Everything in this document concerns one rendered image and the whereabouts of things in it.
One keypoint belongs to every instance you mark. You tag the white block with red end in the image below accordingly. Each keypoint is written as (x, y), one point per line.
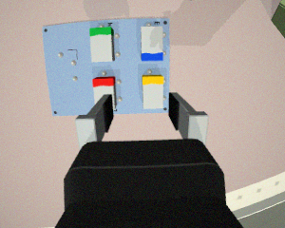
(105, 85)

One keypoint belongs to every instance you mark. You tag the white block with green end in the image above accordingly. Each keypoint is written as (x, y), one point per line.
(102, 44)

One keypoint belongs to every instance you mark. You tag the grey block with yellow end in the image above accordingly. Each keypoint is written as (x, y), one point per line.
(152, 91)

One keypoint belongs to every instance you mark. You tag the white block with blue end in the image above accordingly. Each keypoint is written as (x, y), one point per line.
(151, 44)

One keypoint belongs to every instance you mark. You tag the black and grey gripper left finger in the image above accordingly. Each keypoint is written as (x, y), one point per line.
(93, 126)

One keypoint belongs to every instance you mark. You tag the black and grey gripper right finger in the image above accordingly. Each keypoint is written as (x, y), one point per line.
(191, 124)

